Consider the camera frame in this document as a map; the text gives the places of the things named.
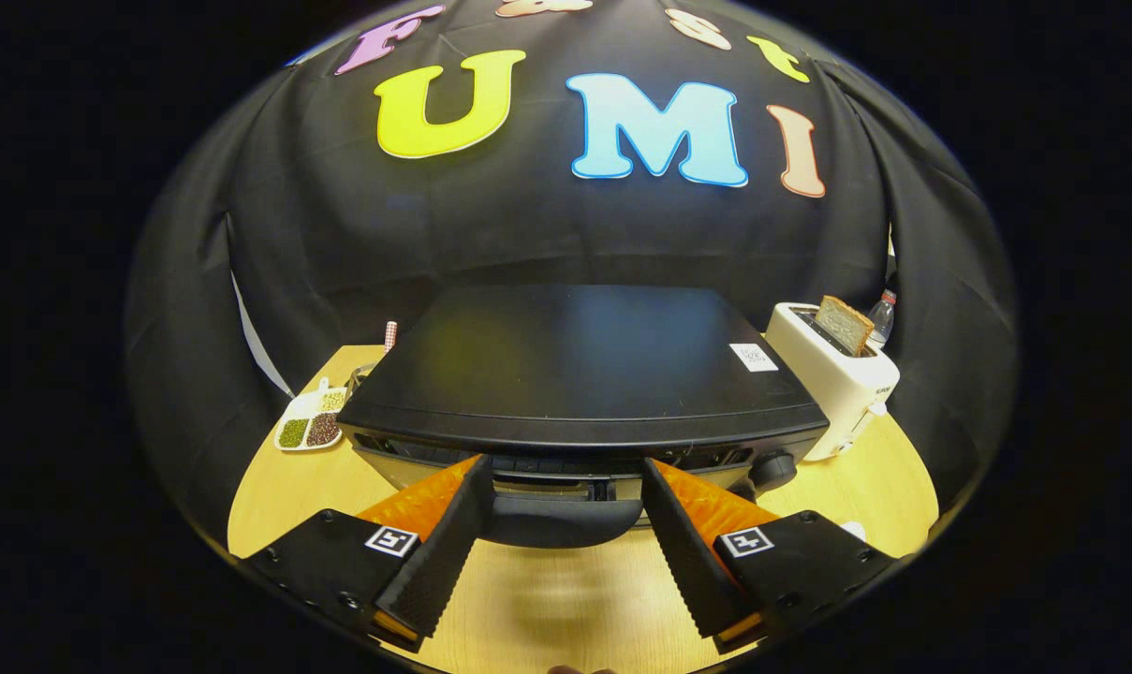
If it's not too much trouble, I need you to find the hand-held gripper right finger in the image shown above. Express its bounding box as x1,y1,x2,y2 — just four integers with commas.
640,457,899,654

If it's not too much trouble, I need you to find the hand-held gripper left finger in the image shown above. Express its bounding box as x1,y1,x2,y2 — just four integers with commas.
243,454,496,654

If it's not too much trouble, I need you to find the red label water bottle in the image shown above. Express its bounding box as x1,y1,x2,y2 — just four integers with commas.
867,288,898,347

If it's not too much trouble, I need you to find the divided dish of beans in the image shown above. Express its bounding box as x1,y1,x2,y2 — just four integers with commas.
273,377,351,453

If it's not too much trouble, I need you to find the brown bread slice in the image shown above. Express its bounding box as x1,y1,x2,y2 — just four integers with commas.
814,295,875,357

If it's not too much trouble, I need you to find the black toaster oven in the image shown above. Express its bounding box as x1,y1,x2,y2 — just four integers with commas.
336,284,831,549

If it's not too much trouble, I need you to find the white pop-up toaster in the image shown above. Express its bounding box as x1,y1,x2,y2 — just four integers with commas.
764,301,902,462

